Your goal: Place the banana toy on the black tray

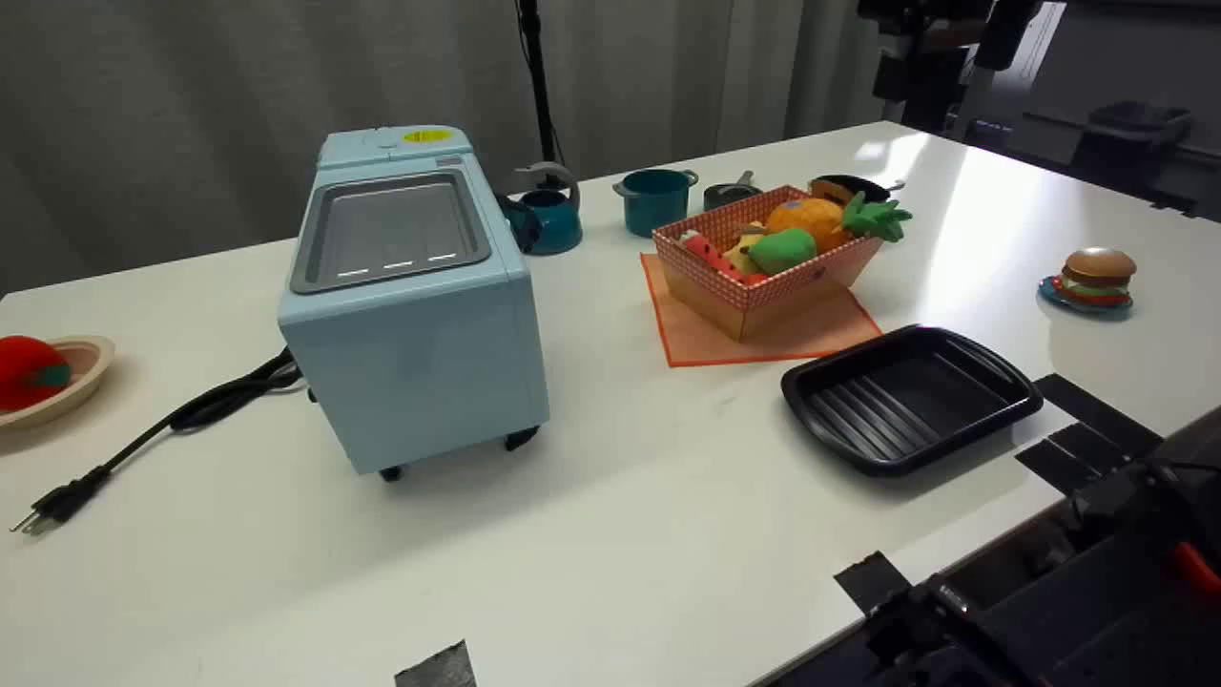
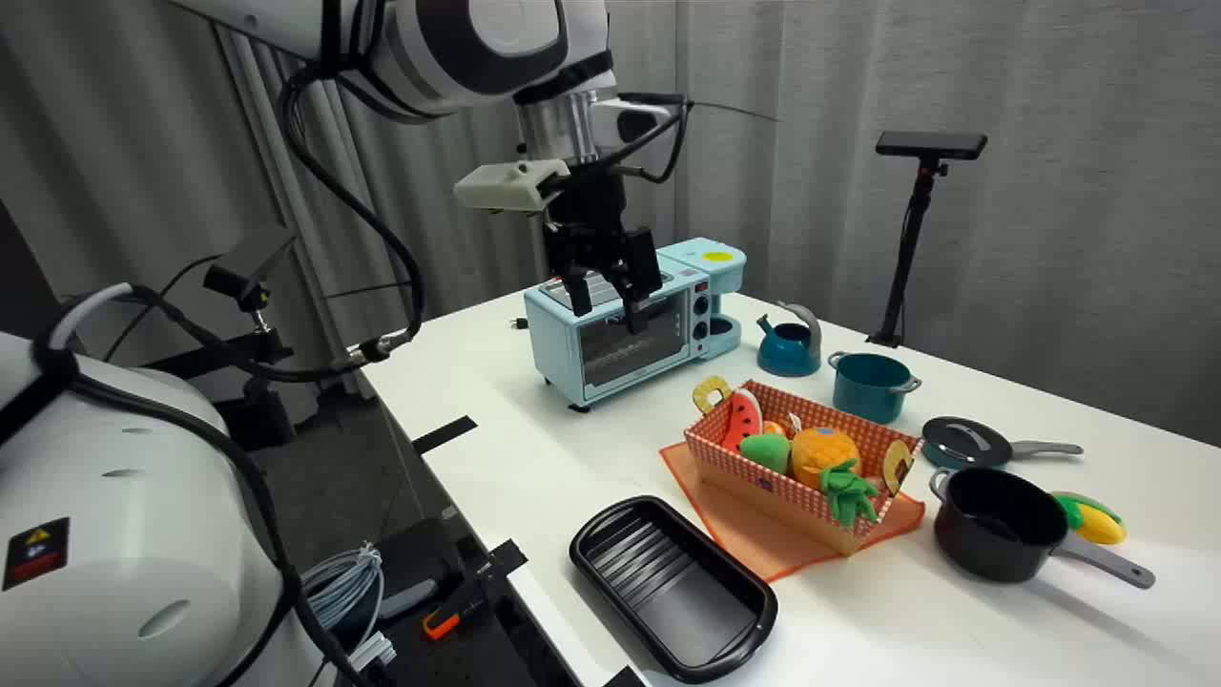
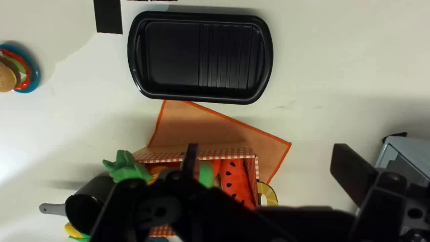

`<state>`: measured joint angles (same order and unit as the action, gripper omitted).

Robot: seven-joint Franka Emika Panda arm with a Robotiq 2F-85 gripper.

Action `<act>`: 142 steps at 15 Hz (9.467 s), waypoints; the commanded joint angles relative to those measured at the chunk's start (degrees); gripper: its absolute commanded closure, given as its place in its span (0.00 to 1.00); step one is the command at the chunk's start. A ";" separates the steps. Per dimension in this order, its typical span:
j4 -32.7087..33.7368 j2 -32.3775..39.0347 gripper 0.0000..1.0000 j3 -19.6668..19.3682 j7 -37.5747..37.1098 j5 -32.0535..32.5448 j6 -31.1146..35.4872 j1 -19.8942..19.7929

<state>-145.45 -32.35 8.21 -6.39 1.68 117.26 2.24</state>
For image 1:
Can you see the burger toy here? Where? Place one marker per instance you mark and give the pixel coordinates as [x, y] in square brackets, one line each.
[1097, 271]

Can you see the black ridged tray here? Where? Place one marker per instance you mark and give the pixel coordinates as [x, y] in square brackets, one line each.
[910, 403]

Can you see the orange pineapple toy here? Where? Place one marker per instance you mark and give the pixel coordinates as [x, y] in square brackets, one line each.
[813, 217]

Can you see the grey curtain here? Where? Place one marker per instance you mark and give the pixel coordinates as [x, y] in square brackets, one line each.
[191, 126]

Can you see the small blue plate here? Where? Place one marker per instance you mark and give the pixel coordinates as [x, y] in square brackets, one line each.
[1047, 294]

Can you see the green plush toy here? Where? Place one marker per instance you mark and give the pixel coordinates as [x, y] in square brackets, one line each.
[788, 248]

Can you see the red tomato toy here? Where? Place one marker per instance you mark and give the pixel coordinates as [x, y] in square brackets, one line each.
[26, 368]

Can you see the black tape piece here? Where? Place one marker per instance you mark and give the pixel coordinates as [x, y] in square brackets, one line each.
[1097, 410]
[873, 580]
[1064, 459]
[438, 664]

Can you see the orange toy basket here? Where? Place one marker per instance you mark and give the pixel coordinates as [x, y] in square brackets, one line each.
[765, 307]

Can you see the black robot mount platform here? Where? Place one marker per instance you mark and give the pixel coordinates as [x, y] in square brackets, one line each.
[1119, 613]

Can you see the light blue toaster oven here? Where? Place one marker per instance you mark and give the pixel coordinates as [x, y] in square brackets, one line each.
[408, 346]

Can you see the wooden bowl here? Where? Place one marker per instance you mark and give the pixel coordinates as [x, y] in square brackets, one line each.
[87, 368]

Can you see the yellow banana toy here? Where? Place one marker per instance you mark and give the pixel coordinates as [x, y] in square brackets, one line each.
[741, 253]

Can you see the red white toy piece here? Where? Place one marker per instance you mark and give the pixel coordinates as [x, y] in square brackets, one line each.
[698, 240]

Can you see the black office chair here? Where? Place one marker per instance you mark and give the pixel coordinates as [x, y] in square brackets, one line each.
[1130, 126]

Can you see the black camera stand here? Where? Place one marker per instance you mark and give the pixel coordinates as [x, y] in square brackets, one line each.
[537, 61]

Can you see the teal toy pot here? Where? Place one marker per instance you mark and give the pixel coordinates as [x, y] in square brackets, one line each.
[654, 202]

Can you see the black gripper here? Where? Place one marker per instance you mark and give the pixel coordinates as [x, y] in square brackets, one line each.
[935, 61]

